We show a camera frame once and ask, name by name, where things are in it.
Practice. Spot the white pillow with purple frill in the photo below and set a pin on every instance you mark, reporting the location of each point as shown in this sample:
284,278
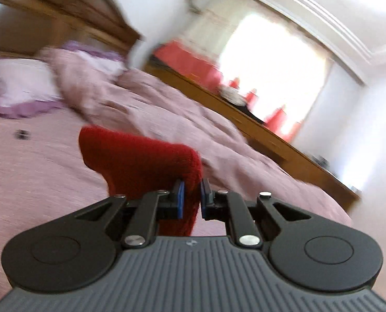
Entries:
17,81

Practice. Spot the red knit garment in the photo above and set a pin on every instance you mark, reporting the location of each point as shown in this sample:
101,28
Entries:
137,165

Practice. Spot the red pillow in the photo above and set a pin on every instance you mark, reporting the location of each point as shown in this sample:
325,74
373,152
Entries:
189,61

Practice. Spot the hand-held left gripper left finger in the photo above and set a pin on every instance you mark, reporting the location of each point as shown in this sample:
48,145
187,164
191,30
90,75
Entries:
180,198

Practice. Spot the pink crumpled duvet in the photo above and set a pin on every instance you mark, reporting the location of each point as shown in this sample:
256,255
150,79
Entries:
167,117

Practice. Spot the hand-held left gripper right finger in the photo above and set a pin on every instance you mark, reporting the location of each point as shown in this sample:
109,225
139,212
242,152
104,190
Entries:
206,200

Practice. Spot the small black object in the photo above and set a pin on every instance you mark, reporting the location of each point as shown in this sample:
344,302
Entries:
23,134

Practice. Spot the purple frilled pillow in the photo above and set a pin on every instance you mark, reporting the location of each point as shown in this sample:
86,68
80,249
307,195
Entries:
92,58

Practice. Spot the wooden headboard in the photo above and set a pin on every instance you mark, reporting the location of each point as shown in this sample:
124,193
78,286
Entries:
50,9

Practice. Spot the bright window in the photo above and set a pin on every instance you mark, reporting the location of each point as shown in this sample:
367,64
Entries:
271,68

